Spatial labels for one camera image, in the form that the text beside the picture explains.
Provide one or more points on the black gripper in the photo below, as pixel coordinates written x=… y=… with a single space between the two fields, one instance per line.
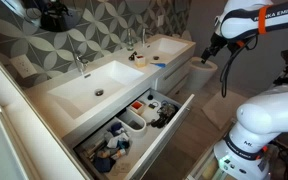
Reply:
x=217 y=43

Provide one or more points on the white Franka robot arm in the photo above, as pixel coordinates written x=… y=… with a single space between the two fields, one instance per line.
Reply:
x=270 y=113

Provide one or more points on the white vanity drawer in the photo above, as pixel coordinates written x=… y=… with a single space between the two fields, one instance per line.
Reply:
x=170 y=133
x=169 y=80
x=181 y=88

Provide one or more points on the blue and black drawer clutter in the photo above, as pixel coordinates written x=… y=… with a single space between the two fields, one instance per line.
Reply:
x=116 y=119

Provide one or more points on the white toilet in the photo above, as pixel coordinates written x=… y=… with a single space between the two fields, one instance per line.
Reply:
x=200 y=71

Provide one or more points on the white rectangular sink basin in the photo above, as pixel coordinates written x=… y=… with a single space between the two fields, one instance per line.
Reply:
x=84 y=90
x=167 y=46

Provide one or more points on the small blue item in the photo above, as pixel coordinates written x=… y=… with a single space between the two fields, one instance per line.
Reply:
x=159 y=65

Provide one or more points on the small dark round dish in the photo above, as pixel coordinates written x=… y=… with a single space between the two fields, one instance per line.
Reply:
x=156 y=57

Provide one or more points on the beige bath mat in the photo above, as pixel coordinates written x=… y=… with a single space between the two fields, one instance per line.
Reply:
x=222 y=108

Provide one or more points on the chrome sink faucet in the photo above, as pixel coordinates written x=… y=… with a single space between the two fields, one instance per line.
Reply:
x=144 y=35
x=80 y=63

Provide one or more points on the black round puck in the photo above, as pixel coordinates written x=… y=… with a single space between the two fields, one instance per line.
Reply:
x=150 y=97

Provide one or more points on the black tool bundle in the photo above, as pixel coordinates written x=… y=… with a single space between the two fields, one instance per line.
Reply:
x=165 y=115

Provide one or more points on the red and white small item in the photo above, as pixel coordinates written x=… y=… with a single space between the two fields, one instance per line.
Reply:
x=137 y=106

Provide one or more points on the white double vanity cabinet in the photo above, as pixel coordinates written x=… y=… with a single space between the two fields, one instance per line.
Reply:
x=117 y=58

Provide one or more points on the white curved organizer bin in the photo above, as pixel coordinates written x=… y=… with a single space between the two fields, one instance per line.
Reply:
x=132 y=125

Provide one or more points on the sink drain plug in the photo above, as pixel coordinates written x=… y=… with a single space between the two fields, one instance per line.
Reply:
x=99 y=92

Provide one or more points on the blue cloth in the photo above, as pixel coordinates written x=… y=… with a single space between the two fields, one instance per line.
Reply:
x=116 y=128

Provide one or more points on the teal small item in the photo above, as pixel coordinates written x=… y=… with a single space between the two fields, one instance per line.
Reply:
x=124 y=144

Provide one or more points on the white cloth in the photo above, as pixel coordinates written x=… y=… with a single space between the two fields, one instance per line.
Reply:
x=117 y=140

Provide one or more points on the white orange tube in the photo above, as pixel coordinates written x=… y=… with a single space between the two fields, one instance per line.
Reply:
x=119 y=154

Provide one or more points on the dark blue pouch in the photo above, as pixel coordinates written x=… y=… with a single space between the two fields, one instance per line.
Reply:
x=103 y=164

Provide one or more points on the white wall outlet plate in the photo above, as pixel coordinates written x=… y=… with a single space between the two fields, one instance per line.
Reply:
x=160 y=20
x=24 y=66

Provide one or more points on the round wall mirror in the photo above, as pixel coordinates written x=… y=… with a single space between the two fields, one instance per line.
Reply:
x=60 y=20
x=135 y=1

